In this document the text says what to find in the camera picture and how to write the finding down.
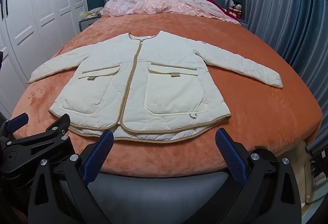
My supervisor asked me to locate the orange plush blanket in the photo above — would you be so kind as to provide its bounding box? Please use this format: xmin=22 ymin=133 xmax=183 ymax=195
xmin=10 ymin=13 xmax=323 ymax=181

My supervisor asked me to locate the yellowish cloth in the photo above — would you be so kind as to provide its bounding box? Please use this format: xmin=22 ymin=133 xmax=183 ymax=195
xmin=81 ymin=8 xmax=103 ymax=19

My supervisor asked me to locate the dark nightstand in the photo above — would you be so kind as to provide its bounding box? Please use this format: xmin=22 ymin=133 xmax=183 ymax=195
xmin=79 ymin=18 xmax=99 ymax=32

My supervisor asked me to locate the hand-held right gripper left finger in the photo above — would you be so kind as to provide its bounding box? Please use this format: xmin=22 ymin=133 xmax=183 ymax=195
xmin=28 ymin=130 xmax=114 ymax=224

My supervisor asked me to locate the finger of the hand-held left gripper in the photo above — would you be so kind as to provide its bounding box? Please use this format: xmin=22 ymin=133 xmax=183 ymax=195
xmin=0 ymin=113 xmax=29 ymax=137
xmin=26 ymin=113 xmax=71 ymax=144

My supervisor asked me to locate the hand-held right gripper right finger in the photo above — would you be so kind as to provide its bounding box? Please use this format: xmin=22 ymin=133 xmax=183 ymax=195
xmin=215 ymin=129 xmax=303 ymax=224

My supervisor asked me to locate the cream quilted jacket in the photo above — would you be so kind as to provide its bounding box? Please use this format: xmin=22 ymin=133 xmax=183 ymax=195
xmin=27 ymin=31 xmax=284 ymax=143

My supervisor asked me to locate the white wardrobe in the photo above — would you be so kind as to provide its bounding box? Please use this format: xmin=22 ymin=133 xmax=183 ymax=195
xmin=0 ymin=0 xmax=86 ymax=112

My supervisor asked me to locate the dark grey bed frame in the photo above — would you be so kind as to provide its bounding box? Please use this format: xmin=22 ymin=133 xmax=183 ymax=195
xmin=84 ymin=170 xmax=246 ymax=224

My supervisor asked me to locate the grey-blue curtain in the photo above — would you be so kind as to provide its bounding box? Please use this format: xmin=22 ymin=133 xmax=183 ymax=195
xmin=242 ymin=0 xmax=328 ymax=137

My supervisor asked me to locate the pink floral quilt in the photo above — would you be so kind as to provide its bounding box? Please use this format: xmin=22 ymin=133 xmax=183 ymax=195
xmin=100 ymin=0 xmax=243 ymax=25

